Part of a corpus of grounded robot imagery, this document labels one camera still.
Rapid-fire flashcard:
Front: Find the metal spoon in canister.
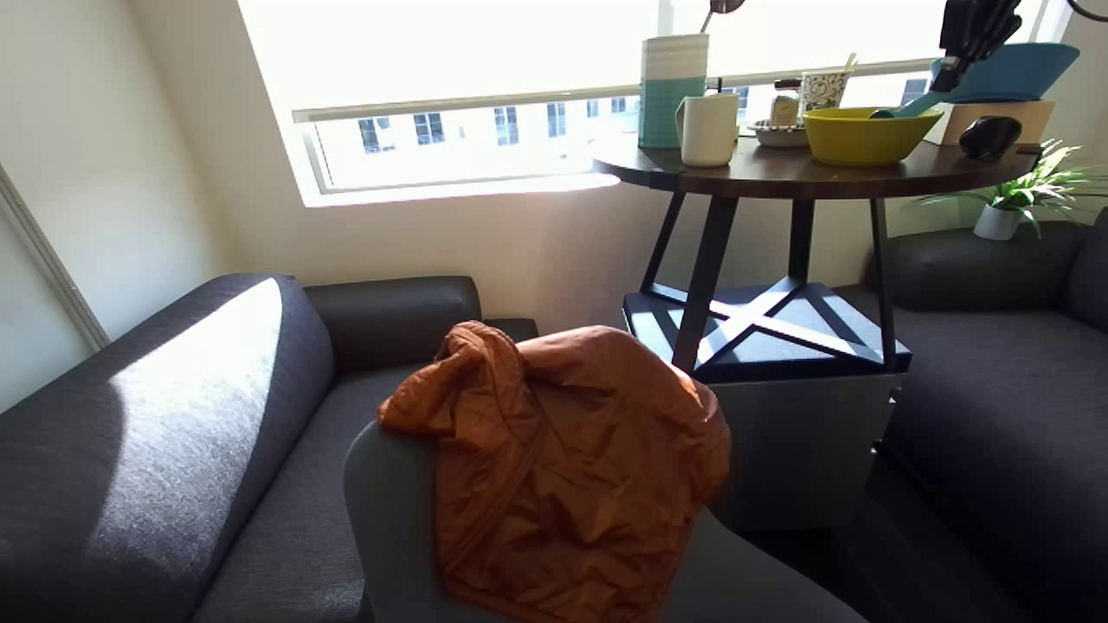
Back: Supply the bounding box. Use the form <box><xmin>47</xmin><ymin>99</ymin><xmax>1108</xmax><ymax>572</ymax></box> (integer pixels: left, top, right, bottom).
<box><xmin>699</xmin><ymin>0</ymin><xmax>744</xmax><ymax>35</ymax></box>

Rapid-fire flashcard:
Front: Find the black round object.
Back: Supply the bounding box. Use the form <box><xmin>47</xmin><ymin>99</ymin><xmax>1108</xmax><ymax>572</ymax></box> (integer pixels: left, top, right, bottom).
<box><xmin>960</xmin><ymin>115</ymin><xmax>1021</xmax><ymax>161</ymax></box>

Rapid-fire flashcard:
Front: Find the green potted plant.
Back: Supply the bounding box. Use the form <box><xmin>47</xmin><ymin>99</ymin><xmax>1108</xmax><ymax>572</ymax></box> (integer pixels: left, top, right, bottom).
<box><xmin>955</xmin><ymin>137</ymin><xmax>1108</xmax><ymax>241</ymax></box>

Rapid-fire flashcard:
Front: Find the patterned paper cup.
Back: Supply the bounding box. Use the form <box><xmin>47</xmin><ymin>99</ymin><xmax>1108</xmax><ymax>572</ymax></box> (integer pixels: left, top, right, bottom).
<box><xmin>799</xmin><ymin>68</ymin><xmax>848</xmax><ymax>111</ymax></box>

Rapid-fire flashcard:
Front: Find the round dark wooden table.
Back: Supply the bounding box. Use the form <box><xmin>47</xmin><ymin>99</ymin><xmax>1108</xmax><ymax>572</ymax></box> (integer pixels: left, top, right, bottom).
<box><xmin>596</xmin><ymin>145</ymin><xmax>1036</xmax><ymax>380</ymax></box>

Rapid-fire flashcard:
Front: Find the yellow bowl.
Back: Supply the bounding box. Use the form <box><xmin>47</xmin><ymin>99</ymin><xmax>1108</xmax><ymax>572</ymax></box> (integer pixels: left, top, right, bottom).
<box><xmin>802</xmin><ymin>107</ymin><xmax>937</xmax><ymax>166</ymax></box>

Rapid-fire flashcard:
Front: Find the orange jacket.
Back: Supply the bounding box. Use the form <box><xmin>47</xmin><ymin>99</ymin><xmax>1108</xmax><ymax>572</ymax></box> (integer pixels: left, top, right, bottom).
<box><xmin>379</xmin><ymin>321</ymin><xmax>729</xmax><ymax>623</ymax></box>

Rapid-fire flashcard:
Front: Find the glass spice jar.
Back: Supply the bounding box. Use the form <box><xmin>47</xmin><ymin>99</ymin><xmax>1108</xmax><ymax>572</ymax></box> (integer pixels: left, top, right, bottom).
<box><xmin>767</xmin><ymin>77</ymin><xmax>799</xmax><ymax>125</ymax></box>

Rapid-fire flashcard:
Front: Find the cream wooden box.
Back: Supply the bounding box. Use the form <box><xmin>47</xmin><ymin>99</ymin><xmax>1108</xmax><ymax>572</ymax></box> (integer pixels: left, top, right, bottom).
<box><xmin>929</xmin><ymin>99</ymin><xmax>1057</xmax><ymax>145</ymax></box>

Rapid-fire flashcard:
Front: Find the dark grey sofa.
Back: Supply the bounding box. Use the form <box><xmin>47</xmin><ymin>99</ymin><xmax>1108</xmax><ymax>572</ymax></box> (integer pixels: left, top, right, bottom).
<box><xmin>0</xmin><ymin>272</ymin><xmax>481</xmax><ymax>623</ymax></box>

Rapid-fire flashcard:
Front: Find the white mug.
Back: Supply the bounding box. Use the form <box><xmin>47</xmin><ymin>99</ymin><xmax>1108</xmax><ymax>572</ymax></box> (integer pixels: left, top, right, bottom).
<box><xmin>676</xmin><ymin>94</ymin><xmax>738</xmax><ymax>166</ymax></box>

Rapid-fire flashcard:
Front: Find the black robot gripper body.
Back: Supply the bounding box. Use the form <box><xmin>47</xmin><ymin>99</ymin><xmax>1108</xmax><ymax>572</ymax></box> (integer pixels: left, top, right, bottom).
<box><xmin>931</xmin><ymin>0</ymin><xmax>1021</xmax><ymax>94</ymax></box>

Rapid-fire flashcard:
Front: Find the teal and white ribbed canister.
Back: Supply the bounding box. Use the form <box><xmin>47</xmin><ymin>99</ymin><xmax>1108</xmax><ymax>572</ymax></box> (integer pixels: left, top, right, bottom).
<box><xmin>636</xmin><ymin>35</ymin><xmax>709</xmax><ymax>148</ymax></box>

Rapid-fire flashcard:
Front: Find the dark grey couch right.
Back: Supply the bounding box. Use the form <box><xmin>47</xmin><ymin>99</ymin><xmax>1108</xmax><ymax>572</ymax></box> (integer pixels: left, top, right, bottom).
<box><xmin>887</xmin><ymin>215</ymin><xmax>1108</xmax><ymax>623</ymax></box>

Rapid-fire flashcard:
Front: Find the white cabinet with navy cushion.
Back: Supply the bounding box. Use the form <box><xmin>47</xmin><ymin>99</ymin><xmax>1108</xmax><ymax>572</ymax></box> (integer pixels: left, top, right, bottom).
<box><xmin>621</xmin><ymin>272</ymin><xmax>913</xmax><ymax>534</ymax></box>

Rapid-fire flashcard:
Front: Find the blue patterned white plate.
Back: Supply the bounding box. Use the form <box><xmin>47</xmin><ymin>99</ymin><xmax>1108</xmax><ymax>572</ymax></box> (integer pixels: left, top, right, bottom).
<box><xmin>753</xmin><ymin>119</ymin><xmax>806</xmax><ymax>148</ymax></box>

